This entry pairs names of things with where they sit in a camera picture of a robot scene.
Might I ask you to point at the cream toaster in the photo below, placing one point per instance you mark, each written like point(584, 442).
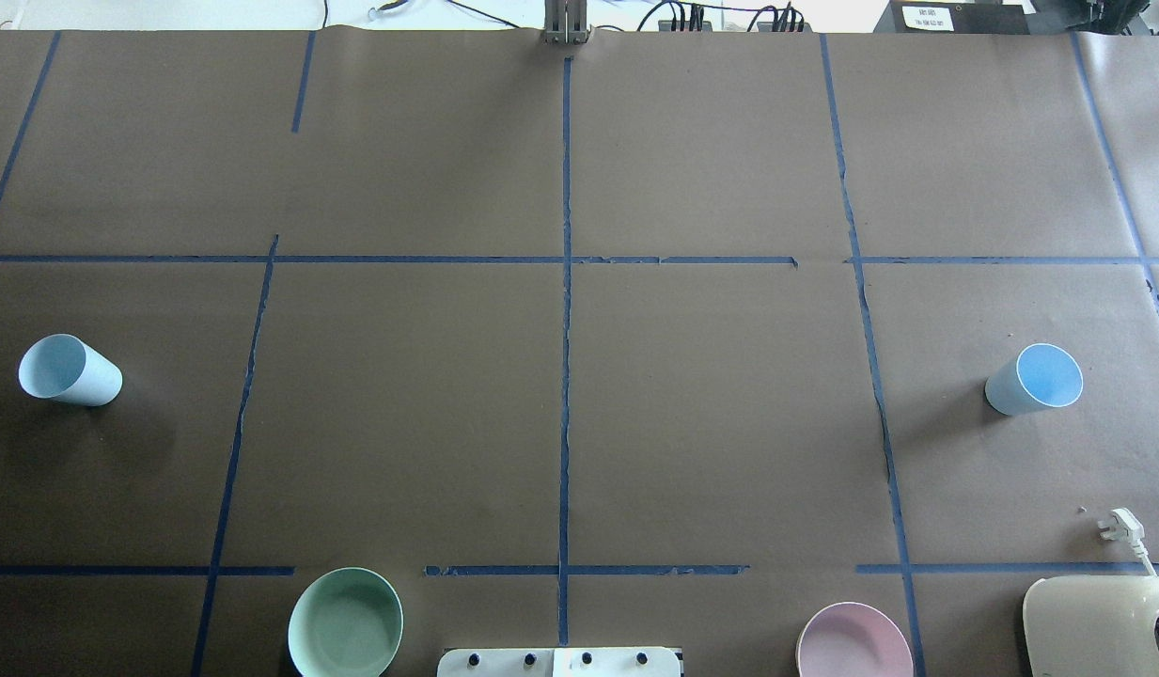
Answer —
point(1092, 625)

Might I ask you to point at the pink bowl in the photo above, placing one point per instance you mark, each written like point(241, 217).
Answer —
point(852, 639)

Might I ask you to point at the green bowl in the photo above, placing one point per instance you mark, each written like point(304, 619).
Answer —
point(348, 622)

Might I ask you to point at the aluminium frame post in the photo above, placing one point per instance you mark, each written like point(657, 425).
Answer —
point(565, 22)

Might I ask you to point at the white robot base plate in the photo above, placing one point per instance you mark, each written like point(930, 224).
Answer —
point(562, 661)

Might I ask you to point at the brown paper table cover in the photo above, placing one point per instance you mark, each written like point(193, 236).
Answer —
point(666, 339)

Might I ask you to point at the black box with label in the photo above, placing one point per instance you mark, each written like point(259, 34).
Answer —
point(951, 17)

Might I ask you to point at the light blue cup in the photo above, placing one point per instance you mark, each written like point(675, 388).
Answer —
point(62, 368)

